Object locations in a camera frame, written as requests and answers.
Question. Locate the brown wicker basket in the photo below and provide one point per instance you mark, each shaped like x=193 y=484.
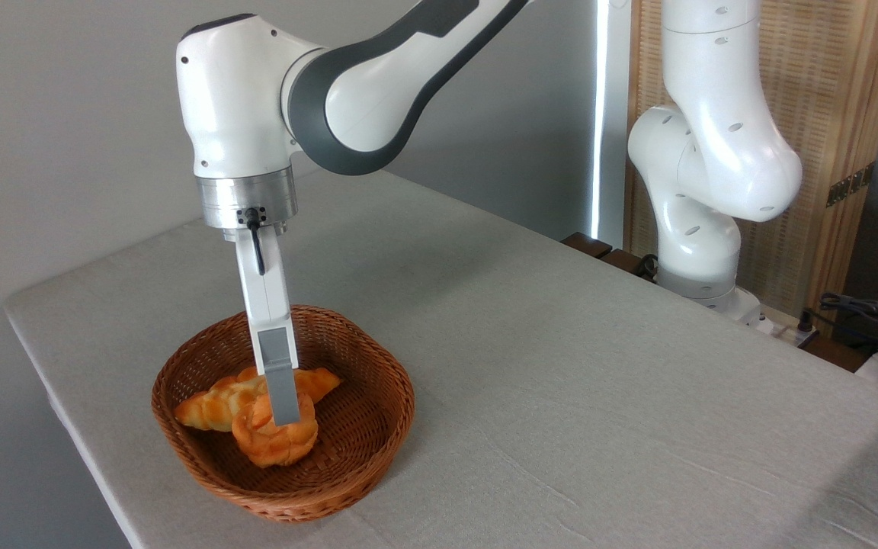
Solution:
x=355 y=457

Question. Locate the dark brown wooden block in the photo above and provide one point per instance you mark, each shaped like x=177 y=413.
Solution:
x=623 y=261
x=586 y=244

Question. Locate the long braided bread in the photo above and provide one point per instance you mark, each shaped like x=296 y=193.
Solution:
x=210 y=408

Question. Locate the round orange bread bun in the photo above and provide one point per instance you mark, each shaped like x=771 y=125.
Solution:
x=271 y=448

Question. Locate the white power strip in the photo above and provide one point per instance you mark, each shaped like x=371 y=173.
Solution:
x=786 y=329

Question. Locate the grey tablecloth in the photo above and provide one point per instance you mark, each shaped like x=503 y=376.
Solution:
x=599 y=419

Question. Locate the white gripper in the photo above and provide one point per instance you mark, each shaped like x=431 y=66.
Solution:
x=265 y=293

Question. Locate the white vertical frame post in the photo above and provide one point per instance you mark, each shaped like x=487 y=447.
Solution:
x=613 y=114

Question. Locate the dark metal screen hinge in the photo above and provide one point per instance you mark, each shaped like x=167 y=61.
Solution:
x=850 y=184

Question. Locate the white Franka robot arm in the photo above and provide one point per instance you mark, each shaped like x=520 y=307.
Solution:
x=233 y=91

